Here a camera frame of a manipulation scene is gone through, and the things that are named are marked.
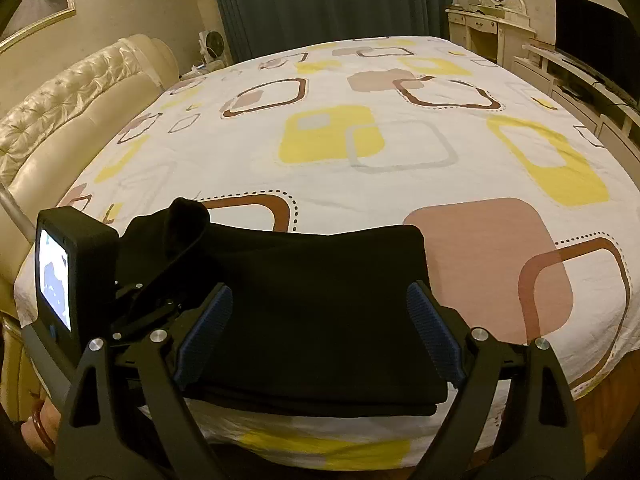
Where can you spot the cream tufted leather headboard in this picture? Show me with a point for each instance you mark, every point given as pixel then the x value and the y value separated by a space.
pixel 75 110

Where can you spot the person's left forearm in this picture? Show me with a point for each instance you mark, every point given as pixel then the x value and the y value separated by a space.
pixel 52 412

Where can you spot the black pants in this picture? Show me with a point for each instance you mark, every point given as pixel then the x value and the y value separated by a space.
pixel 325 285

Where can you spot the gold framed wall picture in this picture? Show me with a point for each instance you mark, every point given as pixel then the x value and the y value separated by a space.
pixel 35 15

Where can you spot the white vanity table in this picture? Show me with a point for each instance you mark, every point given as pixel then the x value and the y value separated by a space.
pixel 475 30

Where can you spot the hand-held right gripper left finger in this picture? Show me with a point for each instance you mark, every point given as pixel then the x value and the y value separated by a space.
pixel 205 330

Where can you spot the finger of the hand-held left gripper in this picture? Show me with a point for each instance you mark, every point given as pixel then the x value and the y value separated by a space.
pixel 150 317

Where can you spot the white television stand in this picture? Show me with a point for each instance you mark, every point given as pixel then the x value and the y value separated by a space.
pixel 575 95

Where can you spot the black flat screen television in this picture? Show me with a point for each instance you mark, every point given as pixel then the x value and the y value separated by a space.
pixel 595 40

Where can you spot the small white desk fan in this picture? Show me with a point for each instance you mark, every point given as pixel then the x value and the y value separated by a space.
pixel 212 47

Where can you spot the patterned white bed sheet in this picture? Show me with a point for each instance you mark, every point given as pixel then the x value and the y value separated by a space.
pixel 350 170

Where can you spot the dark teal curtain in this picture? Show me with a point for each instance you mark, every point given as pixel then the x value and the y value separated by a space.
pixel 325 0

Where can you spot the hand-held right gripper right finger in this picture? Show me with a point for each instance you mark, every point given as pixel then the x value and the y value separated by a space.
pixel 432 330

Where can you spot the grey metal tube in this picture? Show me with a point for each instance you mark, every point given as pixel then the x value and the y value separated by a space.
pixel 17 212

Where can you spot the dark cloth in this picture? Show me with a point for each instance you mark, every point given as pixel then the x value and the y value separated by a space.
pixel 20 450

